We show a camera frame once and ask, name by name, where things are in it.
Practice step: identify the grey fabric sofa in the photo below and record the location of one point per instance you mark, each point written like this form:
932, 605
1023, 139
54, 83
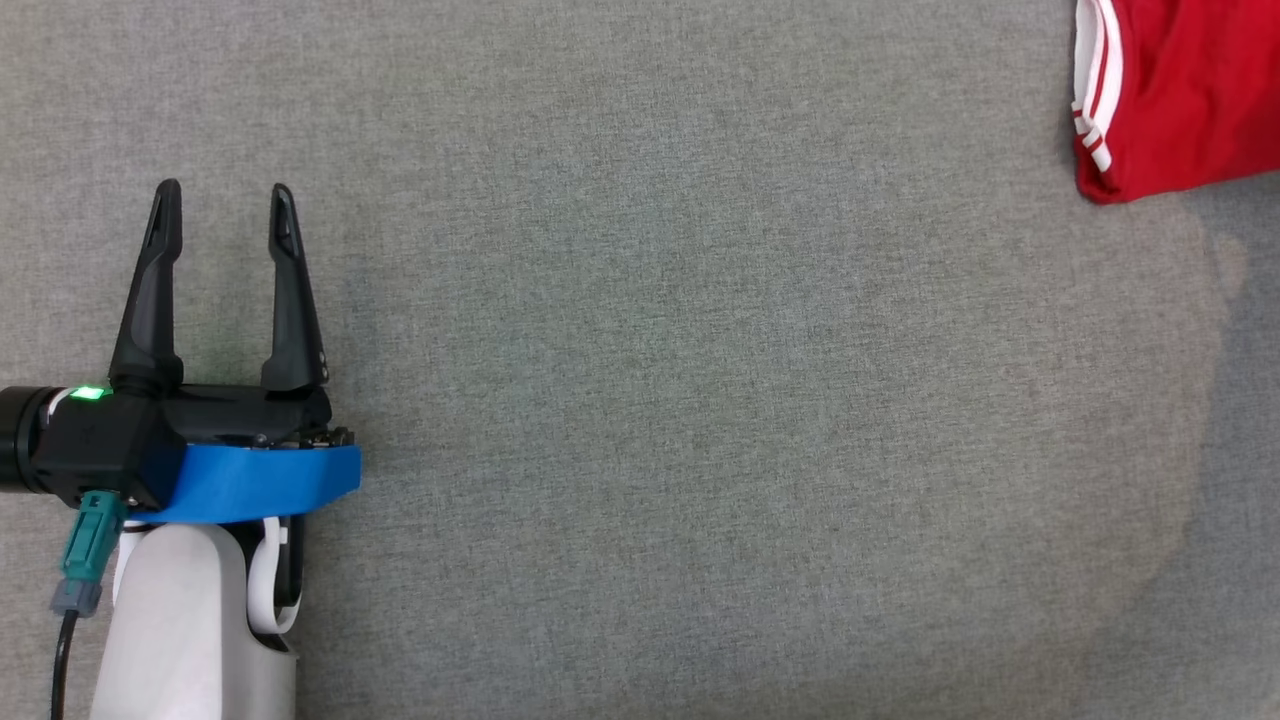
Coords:
700, 400

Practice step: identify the red white striped jersey shirt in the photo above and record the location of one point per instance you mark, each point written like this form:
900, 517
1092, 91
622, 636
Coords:
1190, 90

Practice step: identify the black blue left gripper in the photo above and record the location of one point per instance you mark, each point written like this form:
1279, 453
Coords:
260, 470

